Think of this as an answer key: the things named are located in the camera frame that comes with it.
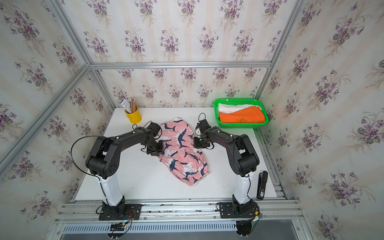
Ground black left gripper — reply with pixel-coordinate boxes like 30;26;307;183
144;139;166;156

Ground pink patterned garment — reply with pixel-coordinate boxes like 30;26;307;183
159;118;209;186

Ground white shorts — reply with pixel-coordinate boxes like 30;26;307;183
218;103;262;114

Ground orange cloth garment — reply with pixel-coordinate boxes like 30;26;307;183
219;106;266;124

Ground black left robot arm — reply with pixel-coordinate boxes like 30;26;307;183
86;122;165;207

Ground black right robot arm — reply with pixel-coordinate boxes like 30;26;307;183
193;120;260;212

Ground yellow pencil cup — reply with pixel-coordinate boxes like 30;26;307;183
125;108;142;124

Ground green plastic basket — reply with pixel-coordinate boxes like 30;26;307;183
214;99;269;129

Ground wooden pencils bundle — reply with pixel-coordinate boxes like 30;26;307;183
130;97;137;114

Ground black stapler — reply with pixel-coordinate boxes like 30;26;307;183
257;171;268;200

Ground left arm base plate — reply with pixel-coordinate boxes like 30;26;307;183
99;203;142;221

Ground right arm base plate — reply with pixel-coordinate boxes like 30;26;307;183
216;201;261;219

